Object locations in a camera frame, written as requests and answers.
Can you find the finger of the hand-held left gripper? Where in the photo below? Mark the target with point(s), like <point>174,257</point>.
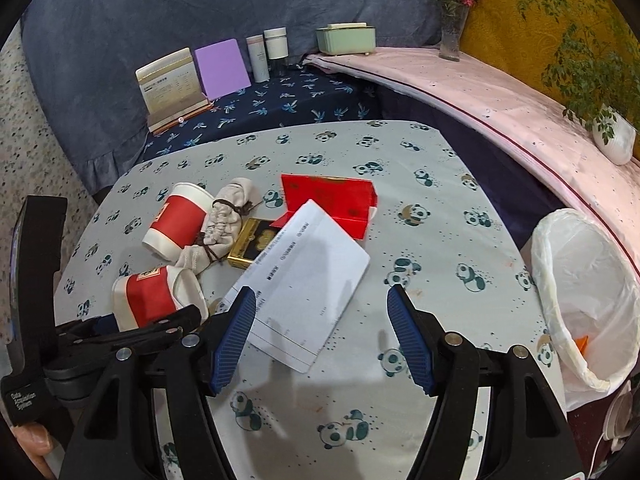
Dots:
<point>150,317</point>
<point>150,336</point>

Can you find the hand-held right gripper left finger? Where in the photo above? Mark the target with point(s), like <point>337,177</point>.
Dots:
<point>235,340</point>

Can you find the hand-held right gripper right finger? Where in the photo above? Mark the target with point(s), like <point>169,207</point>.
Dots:
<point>407,340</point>

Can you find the red and white paper cup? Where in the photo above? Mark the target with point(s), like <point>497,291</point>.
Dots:
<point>180,215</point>
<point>150,295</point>

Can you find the white paper sheet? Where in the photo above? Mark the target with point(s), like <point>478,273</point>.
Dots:
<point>310,280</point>

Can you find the orange plastic bag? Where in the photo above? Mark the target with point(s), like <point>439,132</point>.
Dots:
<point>582,345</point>

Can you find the trash bin with white liner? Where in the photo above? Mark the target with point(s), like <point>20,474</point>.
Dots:
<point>590,280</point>

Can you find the person's left hand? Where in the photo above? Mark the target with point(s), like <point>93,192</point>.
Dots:
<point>32,442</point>

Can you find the black and gold box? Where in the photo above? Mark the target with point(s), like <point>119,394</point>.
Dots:
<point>252,245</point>

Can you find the panda print tablecloth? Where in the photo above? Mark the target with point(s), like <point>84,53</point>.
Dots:
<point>410,195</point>

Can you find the red paper box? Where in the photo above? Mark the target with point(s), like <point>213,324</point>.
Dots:
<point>330,195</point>

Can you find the white card on wooden stand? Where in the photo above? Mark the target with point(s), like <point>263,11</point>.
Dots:
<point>172,85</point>

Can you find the navy printed cloth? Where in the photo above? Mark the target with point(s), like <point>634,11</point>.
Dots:
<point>300,100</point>

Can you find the purple card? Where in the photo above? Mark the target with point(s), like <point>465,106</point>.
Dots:
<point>222,70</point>

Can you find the pink cloth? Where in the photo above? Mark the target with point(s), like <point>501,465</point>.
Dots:
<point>500,95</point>

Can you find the white tube bottle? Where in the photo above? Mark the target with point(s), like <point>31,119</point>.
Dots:
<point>258,57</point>

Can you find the white plant pot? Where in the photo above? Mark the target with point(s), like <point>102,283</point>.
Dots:
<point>617,142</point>

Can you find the blue-grey cloth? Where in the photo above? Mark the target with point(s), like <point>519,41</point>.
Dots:
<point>150,15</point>

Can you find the white jar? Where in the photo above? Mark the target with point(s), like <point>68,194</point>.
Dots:
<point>276,45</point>

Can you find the glass vase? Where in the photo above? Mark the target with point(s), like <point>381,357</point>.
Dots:
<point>451,40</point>

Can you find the green tissue box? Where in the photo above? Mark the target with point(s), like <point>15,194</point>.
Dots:
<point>345,40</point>

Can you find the yellow cloth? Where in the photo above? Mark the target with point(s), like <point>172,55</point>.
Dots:
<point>510,20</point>

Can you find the green leafy plant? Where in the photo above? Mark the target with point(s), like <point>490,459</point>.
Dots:
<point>595,60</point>

